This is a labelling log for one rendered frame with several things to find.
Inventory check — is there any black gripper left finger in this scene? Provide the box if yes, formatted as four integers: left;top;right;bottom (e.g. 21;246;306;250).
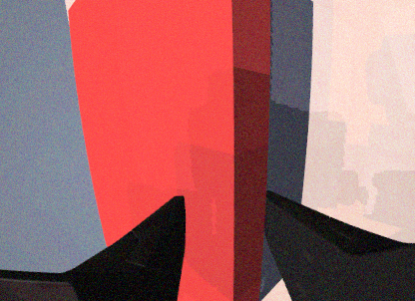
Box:
0;196;187;301

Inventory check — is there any red panel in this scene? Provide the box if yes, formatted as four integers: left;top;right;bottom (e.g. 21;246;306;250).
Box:
68;0;271;301

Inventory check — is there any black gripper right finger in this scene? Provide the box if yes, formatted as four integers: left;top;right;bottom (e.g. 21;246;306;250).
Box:
263;190;415;301

